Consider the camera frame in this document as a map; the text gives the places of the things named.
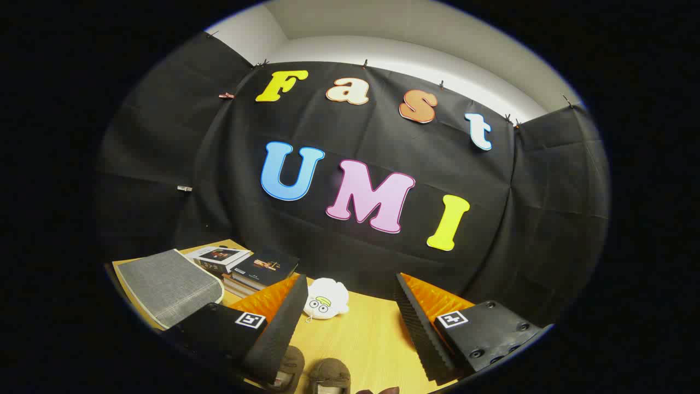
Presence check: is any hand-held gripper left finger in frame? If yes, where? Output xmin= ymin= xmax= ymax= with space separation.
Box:
xmin=161 ymin=274 xmax=310 ymax=385

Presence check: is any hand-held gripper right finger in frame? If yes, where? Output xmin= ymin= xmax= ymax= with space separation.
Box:
xmin=394 ymin=272 xmax=554 ymax=385

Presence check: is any brown fuzzy shoe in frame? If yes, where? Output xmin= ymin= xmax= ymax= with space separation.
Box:
xmin=309 ymin=358 xmax=352 ymax=394
xmin=268 ymin=346 xmax=305 ymax=392

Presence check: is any grey fabric storage box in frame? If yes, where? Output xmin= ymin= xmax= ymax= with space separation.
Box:
xmin=113 ymin=249 xmax=225 ymax=330

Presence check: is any brown cover book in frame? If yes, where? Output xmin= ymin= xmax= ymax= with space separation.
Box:
xmin=224 ymin=274 xmax=269 ymax=293
xmin=221 ymin=279 xmax=258 ymax=299

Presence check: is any white plush toy with eyes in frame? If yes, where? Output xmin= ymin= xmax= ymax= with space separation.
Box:
xmin=304 ymin=277 xmax=351 ymax=322

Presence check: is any dark blue hardcover book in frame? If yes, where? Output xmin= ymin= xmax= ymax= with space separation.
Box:
xmin=232 ymin=251 xmax=300 ymax=288

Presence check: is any white book with portrait cover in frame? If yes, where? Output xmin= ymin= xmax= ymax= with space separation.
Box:
xmin=185 ymin=246 xmax=252 ymax=274

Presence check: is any black backdrop cloth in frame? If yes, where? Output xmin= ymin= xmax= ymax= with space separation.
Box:
xmin=94 ymin=30 xmax=610 ymax=329

